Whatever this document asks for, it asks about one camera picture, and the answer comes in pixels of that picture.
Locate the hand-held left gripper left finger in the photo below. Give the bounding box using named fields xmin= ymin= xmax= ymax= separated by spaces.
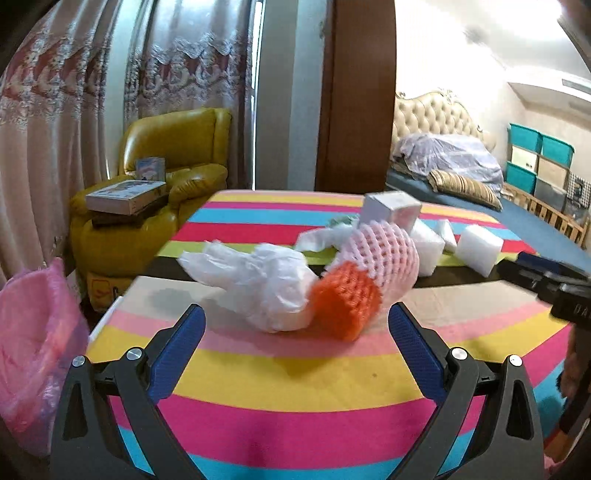
xmin=50 ymin=302 xmax=207 ymax=480

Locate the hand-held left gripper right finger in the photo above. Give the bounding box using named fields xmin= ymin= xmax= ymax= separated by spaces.
xmin=389 ymin=302 xmax=544 ymax=480

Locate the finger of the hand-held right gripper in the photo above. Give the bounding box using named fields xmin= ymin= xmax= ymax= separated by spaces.
xmin=516 ymin=251 xmax=591 ymax=278
xmin=496 ymin=261 xmax=571 ymax=303

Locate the long pink orange foam net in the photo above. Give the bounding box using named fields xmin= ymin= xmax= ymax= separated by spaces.
xmin=310 ymin=220 xmax=421 ymax=342

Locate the white plastic bag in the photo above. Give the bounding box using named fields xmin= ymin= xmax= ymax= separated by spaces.
xmin=177 ymin=240 xmax=319 ymax=334

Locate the pink plastic bag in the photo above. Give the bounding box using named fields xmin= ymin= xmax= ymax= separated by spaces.
xmin=0 ymin=257 xmax=92 ymax=457

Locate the person's right forearm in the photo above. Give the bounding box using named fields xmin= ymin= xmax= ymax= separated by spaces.
xmin=556 ymin=323 xmax=591 ymax=462

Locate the blue mattress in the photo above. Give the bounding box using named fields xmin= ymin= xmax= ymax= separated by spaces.
xmin=385 ymin=168 xmax=591 ymax=273

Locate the large white foam block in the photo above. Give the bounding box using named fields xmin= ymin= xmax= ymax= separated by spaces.
xmin=456 ymin=224 xmax=505 ymax=278

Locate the small white foam block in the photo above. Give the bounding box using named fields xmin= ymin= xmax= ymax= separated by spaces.
xmin=436 ymin=219 xmax=458 ymax=254

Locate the striped beige pillow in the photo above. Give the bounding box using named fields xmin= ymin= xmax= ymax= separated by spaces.
xmin=427 ymin=169 xmax=503 ymax=212

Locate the striped tablecloth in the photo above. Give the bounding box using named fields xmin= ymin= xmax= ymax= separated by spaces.
xmin=85 ymin=188 xmax=573 ymax=480

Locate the stack of storage boxes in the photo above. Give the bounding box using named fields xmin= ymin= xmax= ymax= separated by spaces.
xmin=505 ymin=122 xmax=591 ymax=222

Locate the blue striped quilt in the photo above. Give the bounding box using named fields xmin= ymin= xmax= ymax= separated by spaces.
xmin=392 ymin=133 xmax=504 ymax=195

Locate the dark flat box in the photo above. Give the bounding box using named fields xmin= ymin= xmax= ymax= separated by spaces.
xmin=91 ymin=196 xmax=169 ymax=228

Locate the white box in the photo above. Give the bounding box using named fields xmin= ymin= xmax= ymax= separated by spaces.
xmin=360 ymin=191 xmax=422 ymax=232

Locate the crumpled white plastic wrap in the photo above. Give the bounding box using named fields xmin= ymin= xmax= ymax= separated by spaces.
xmin=295 ymin=225 xmax=356 ymax=252

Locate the flat printed box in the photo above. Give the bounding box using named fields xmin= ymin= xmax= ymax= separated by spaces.
xmin=85 ymin=180 xmax=168 ymax=215

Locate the tufted beige headboard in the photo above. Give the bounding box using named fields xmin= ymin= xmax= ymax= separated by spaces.
xmin=392 ymin=89 xmax=497 ymax=155

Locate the small blue printed box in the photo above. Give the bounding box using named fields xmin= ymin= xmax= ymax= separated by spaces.
xmin=135 ymin=157 xmax=167 ymax=182

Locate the yellow leather armchair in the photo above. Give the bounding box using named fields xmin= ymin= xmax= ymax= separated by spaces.
xmin=69 ymin=107 xmax=233 ymax=315

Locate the brown wooden pillar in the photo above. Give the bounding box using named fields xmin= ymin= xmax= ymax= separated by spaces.
xmin=315 ymin=0 xmax=398 ymax=195

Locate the wide pink lace curtain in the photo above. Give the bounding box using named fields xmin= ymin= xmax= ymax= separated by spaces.
xmin=0 ymin=0 xmax=134 ymax=287

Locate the narrow pink lace curtain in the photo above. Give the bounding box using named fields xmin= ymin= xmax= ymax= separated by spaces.
xmin=124 ymin=0 xmax=259 ymax=190

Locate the wooden rail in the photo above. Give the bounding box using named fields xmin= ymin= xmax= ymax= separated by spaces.
xmin=502 ymin=182 xmax=591 ymax=245

